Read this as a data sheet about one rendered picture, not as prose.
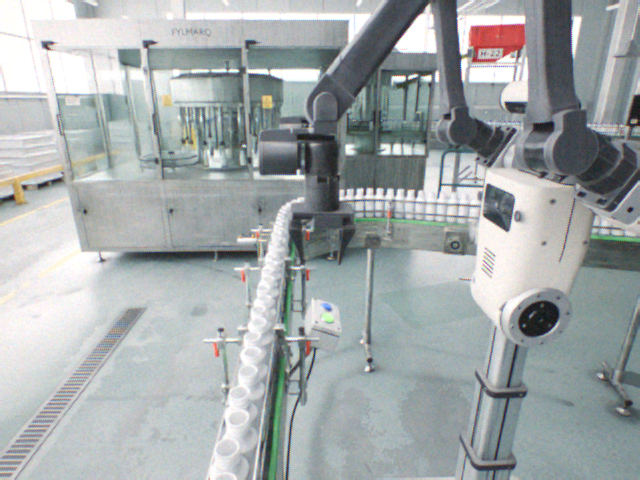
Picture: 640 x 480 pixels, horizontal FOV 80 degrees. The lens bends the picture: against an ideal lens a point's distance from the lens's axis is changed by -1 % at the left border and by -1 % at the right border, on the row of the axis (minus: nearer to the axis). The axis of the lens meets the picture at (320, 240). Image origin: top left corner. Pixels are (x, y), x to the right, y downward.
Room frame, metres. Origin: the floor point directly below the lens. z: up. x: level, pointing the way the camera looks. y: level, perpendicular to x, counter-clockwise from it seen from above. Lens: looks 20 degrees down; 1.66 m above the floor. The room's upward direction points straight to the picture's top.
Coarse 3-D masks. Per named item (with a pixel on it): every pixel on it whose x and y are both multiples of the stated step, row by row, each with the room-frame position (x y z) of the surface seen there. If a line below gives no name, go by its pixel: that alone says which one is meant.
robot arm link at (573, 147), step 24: (528, 0) 0.66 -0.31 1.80; (552, 0) 0.64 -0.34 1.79; (528, 24) 0.66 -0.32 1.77; (552, 24) 0.64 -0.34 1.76; (528, 48) 0.66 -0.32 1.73; (552, 48) 0.63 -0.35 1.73; (528, 72) 0.67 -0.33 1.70; (552, 72) 0.63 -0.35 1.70; (528, 96) 0.67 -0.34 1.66; (552, 96) 0.63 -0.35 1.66; (528, 120) 0.67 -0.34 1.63; (552, 120) 0.62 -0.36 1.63; (576, 120) 0.60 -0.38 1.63; (552, 144) 0.59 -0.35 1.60; (576, 144) 0.60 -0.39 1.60; (528, 168) 0.67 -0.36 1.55; (552, 168) 0.60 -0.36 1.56; (576, 168) 0.59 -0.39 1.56
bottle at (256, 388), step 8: (240, 368) 0.63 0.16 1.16; (248, 368) 0.64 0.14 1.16; (256, 368) 0.63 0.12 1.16; (240, 376) 0.61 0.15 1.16; (248, 376) 0.60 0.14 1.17; (256, 376) 0.61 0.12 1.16; (240, 384) 0.61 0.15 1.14; (248, 384) 0.60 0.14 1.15; (256, 384) 0.61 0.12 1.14; (256, 392) 0.60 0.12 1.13; (264, 392) 0.62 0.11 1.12; (256, 400) 0.60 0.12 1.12; (264, 424) 0.61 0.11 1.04; (264, 432) 0.61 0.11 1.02
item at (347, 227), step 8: (320, 216) 0.58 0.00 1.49; (328, 216) 0.58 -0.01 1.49; (336, 216) 0.58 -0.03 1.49; (312, 224) 0.58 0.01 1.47; (320, 224) 0.58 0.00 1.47; (328, 224) 0.58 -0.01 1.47; (336, 224) 0.58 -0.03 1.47; (344, 224) 0.59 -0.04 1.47; (352, 224) 0.59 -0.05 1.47; (344, 232) 0.58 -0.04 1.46; (352, 232) 0.58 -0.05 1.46; (344, 240) 0.59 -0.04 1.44; (344, 248) 0.59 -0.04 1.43
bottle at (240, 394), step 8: (232, 392) 0.57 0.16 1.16; (240, 392) 0.58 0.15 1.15; (248, 392) 0.56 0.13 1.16; (232, 400) 0.55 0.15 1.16; (240, 400) 0.54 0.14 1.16; (248, 400) 0.55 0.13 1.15; (232, 408) 0.55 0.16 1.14; (240, 408) 0.54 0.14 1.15; (248, 408) 0.55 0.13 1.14; (256, 408) 0.57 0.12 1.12; (256, 416) 0.55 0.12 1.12; (256, 424) 0.55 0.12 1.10
